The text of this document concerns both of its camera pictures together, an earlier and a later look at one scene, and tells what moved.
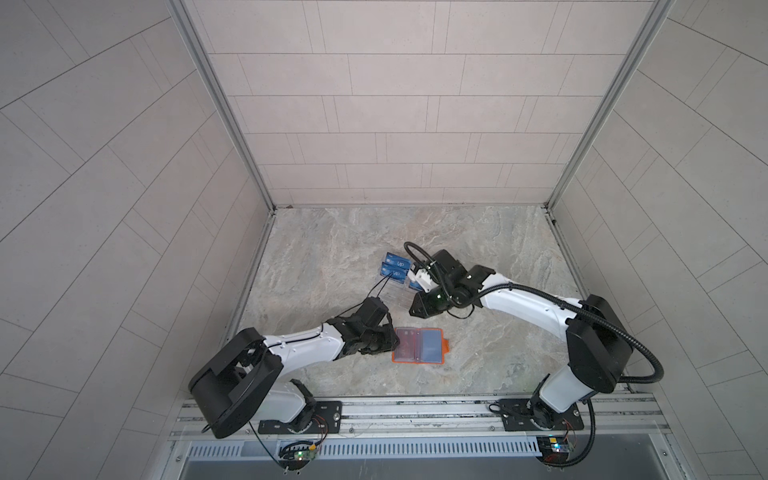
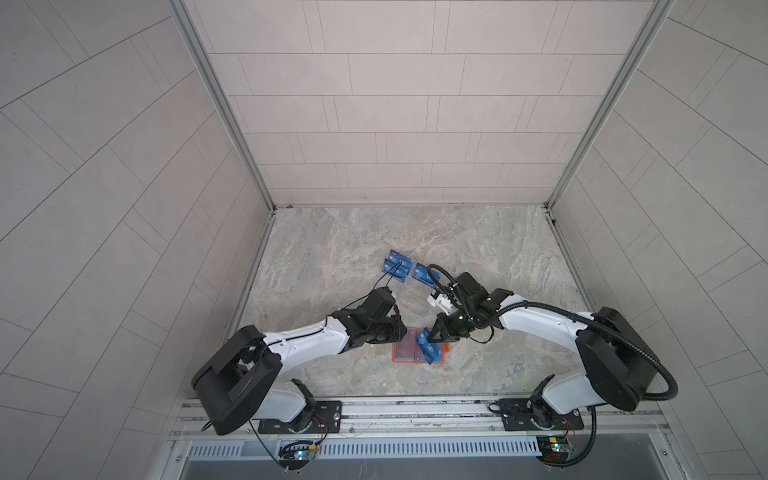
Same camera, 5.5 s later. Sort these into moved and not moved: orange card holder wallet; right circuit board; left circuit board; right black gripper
Moved: right black gripper
Not moved: orange card holder wallet; left circuit board; right circuit board
